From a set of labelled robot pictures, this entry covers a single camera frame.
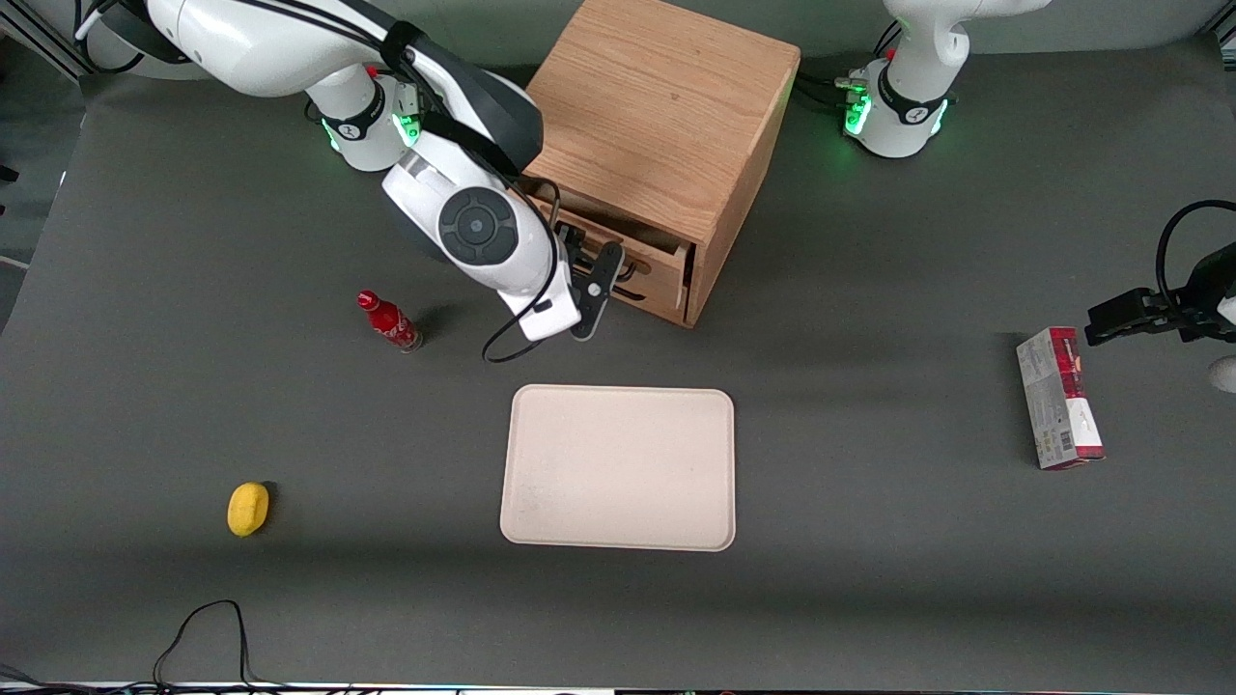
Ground grey and red carton box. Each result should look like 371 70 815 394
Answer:
1015 326 1107 472

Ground black looped gripper cable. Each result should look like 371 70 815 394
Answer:
1156 199 1236 312

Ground beige plastic tray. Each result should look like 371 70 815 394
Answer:
499 384 737 553

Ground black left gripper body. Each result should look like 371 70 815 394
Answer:
1144 241 1236 346

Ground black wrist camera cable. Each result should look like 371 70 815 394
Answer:
481 179 565 365

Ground black cable on table edge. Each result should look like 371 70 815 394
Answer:
153 599 291 692

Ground yellow lemon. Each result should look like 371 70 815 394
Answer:
227 482 271 538

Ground red soda bottle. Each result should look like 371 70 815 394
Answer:
356 289 425 354

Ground wooden drawer with handle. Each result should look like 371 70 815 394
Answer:
606 274 690 326
526 180 696 316

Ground black left base cables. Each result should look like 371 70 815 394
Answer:
794 69 870 109

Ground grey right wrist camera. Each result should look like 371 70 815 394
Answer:
570 240 626 342

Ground wooden drawer cabinet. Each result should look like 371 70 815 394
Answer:
521 0 801 330

